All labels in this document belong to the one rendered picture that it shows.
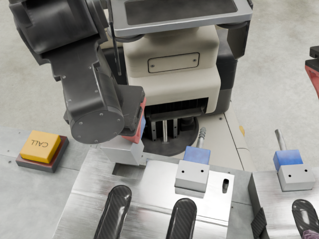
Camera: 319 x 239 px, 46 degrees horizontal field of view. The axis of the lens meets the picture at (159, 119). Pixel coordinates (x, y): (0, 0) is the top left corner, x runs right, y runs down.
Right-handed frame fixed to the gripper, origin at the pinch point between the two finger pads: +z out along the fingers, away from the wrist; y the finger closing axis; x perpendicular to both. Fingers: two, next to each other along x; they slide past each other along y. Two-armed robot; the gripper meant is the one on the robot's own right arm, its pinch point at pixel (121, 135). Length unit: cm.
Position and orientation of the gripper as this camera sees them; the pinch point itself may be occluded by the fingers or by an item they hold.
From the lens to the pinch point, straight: 59.9
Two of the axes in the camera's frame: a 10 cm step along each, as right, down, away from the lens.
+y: 9.6, 0.9, -2.8
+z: 1.9, 5.3, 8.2
